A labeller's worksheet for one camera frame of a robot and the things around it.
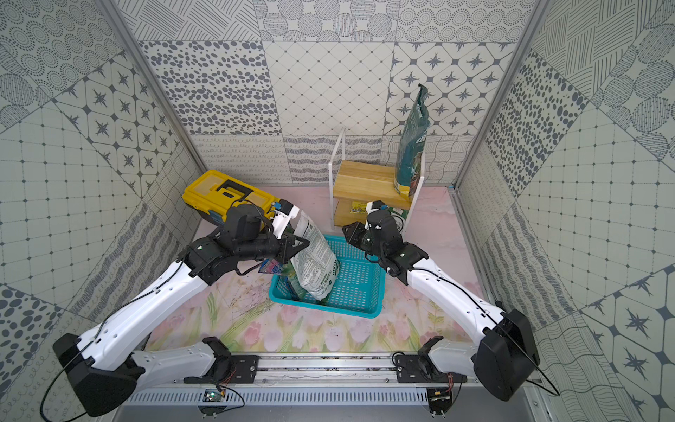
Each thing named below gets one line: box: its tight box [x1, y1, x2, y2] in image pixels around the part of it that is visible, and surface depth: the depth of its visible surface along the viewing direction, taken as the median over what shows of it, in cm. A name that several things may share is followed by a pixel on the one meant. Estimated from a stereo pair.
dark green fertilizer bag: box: [393, 83, 432, 203], surface depth 78 cm
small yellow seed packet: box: [348, 200, 368, 215], surface depth 106 cm
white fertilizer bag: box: [290, 209, 341, 301], surface depth 84 cm
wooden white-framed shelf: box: [328, 127, 425, 233], surface depth 96 cm
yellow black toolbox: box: [181, 169, 281, 226], surface depth 97 cm
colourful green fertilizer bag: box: [258, 258, 308, 301], surface depth 78 cm
